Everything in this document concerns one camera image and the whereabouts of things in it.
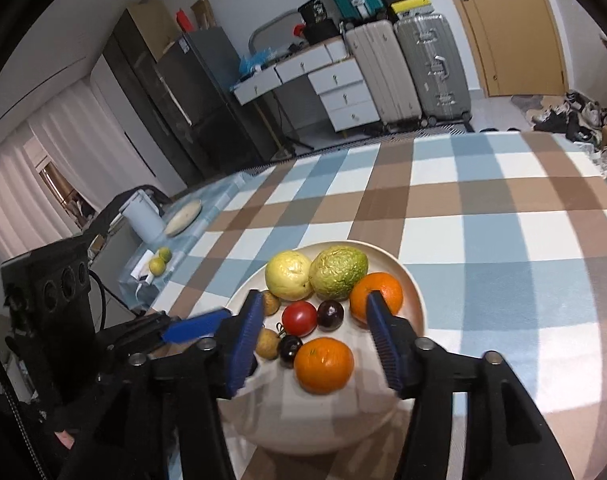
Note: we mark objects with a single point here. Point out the large cardboard box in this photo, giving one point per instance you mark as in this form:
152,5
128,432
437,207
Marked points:
153,27

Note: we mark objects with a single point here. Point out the brown longan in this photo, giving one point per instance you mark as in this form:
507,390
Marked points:
267,344
271,302

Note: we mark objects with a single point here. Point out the dark tall cabinet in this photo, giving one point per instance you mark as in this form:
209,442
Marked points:
133,100

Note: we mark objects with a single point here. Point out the orange mandarin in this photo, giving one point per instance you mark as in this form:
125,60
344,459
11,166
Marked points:
378,287
324,365

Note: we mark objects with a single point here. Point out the green bumpy citrus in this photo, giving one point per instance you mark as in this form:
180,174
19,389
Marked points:
339,272

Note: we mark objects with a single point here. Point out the white charger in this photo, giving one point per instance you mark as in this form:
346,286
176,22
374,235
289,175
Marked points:
143,267

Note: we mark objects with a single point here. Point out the plaid tablecloth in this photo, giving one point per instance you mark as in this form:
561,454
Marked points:
483,260

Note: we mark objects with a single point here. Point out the white curtain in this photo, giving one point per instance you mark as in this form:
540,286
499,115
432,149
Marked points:
13,195

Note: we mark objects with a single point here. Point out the small cream plate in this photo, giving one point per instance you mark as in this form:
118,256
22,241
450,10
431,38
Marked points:
183,217

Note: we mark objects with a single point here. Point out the white kettle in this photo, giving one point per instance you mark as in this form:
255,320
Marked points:
143,217

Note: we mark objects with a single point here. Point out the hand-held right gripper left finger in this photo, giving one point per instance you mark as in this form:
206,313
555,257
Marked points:
243,345

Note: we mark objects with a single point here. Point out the pile of shoes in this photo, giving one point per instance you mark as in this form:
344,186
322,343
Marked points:
568,120

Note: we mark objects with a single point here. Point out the grey refrigerator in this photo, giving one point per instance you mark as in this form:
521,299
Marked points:
208,90

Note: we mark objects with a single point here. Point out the yellow black box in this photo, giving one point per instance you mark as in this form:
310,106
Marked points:
411,6

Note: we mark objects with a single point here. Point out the yellow guava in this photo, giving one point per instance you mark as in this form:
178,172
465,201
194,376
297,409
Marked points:
288,275

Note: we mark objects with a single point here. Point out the dark purple plum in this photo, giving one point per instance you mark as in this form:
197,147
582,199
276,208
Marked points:
289,350
330,315

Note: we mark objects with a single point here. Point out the person's left forearm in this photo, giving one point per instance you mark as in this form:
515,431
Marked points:
3,435

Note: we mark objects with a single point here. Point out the red tomato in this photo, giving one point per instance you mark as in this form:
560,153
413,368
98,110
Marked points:
299,318

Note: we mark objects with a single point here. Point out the red box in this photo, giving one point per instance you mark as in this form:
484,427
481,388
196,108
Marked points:
186,21

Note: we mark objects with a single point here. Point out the wooden window frame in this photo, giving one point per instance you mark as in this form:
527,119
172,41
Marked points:
58,185

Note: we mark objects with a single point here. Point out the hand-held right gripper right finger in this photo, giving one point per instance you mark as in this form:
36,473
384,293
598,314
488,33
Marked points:
383,340

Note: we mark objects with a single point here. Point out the silver suitcase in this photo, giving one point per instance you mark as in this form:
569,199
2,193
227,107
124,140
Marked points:
433,70

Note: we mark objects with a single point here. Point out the large cream plate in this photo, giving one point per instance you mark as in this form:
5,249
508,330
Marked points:
303,420

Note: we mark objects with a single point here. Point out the brown flat cardboard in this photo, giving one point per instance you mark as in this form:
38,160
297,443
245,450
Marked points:
204,14

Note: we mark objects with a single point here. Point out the black printed box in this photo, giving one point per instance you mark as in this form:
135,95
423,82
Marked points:
312,11

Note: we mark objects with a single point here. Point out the grey doormat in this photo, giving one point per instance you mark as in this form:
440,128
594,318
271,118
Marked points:
538,101

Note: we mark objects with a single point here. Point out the blue plastic bag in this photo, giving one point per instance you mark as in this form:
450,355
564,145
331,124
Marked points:
256,62

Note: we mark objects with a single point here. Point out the beige suitcase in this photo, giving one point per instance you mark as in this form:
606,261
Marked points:
378,75

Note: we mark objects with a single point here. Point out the small yellow citrus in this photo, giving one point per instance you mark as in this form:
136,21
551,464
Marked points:
157,266

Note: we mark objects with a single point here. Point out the grey arched metal frame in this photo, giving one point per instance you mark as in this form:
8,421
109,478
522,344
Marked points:
271,20

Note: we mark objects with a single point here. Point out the small green citrus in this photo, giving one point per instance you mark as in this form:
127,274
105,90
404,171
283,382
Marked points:
163,254

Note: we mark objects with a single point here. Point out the white drawer desk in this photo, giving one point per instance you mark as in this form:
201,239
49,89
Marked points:
343,95

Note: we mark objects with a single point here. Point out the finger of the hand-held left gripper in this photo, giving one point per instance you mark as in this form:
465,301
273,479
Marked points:
198,324

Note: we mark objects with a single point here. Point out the wooden door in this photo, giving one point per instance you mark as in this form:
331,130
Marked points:
508,25

